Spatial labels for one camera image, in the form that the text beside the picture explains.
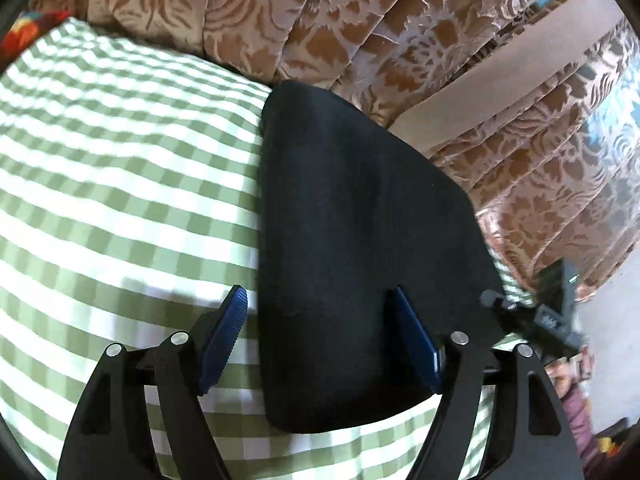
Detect black pants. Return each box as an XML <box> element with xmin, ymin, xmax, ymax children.
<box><xmin>257</xmin><ymin>80</ymin><xmax>507</xmax><ymax>434</ymax></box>

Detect person's right forearm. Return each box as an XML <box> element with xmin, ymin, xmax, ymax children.
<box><xmin>561</xmin><ymin>387</ymin><xmax>603</xmax><ymax>466</ymax></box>

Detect green checkered bed sheet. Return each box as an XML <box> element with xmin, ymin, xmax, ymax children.
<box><xmin>0</xmin><ymin>17</ymin><xmax>538</xmax><ymax>480</ymax></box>

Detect beige curtain tieback band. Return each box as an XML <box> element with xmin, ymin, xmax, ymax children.
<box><xmin>394</xmin><ymin>0</ymin><xmax>628</xmax><ymax>155</ymax></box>

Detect person's right hand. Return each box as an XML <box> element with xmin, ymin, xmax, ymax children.
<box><xmin>544</xmin><ymin>352</ymin><xmax>591</xmax><ymax>398</ymax></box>

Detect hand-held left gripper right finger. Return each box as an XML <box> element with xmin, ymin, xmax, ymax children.
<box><xmin>387</xmin><ymin>285</ymin><xmax>586</xmax><ymax>480</ymax></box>

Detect orange patterned cloth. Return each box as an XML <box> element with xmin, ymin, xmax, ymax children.
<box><xmin>0</xmin><ymin>9</ymin><xmax>72</xmax><ymax>70</ymax></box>

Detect brown floral curtain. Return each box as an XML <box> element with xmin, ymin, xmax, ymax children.
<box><xmin>27</xmin><ymin>0</ymin><xmax>640</xmax><ymax>303</ymax></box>

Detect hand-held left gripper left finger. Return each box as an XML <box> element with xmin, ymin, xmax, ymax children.
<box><xmin>56</xmin><ymin>285</ymin><xmax>249</xmax><ymax>480</ymax></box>

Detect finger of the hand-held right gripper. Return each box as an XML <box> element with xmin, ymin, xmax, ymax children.
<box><xmin>479</xmin><ymin>287</ymin><xmax>532</xmax><ymax>328</ymax></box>

